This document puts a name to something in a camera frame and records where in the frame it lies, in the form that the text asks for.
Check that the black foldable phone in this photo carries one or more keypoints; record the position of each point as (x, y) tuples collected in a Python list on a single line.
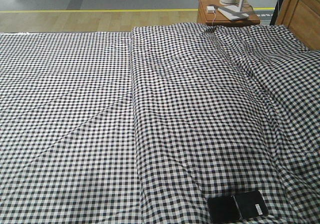
[(237, 207)]

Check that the black white checkered bed sheet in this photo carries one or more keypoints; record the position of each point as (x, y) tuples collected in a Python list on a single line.
[(67, 134)]

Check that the white desk lamp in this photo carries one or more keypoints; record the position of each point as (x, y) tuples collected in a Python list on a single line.
[(235, 12)]

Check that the black white checkered duvet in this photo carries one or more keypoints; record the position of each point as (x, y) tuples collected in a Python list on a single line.
[(221, 111)]

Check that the white charger adapter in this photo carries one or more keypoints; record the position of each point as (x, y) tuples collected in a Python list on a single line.
[(210, 9)]

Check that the wooden headboard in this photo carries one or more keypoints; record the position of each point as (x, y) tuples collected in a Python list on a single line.
[(302, 18)]

